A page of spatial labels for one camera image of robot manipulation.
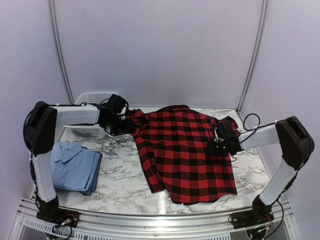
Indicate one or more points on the aluminium front rail frame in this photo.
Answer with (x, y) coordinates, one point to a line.
(219, 225)

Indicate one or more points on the folded light blue shirt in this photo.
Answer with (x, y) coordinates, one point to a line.
(72, 166)

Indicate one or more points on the white plastic basket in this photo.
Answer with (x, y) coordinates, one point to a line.
(89, 130)

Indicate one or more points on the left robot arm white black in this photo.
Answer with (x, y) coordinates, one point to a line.
(39, 130)

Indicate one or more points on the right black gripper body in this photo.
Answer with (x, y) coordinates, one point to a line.
(219, 151)

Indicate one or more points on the aluminium corner post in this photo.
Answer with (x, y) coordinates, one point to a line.
(59, 50)
(255, 54)

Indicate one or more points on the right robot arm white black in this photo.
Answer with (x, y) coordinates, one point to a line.
(296, 146)

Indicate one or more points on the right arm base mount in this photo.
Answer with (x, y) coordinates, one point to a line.
(245, 219)

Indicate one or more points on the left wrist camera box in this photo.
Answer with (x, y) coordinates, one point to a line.
(117, 102)

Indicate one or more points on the right aluminium corner post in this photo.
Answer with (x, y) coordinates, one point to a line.
(255, 54)

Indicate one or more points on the left aluminium corner post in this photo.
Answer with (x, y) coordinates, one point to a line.
(59, 50)

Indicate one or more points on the red black plaid shirt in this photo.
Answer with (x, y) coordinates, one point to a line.
(171, 144)

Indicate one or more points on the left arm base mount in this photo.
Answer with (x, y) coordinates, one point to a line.
(59, 216)

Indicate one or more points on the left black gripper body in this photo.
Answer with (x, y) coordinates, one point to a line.
(118, 127)

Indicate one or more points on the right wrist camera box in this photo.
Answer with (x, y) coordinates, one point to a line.
(225, 131)

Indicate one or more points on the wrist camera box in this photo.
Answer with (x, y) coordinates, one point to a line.
(225, 131)
(117, 102)

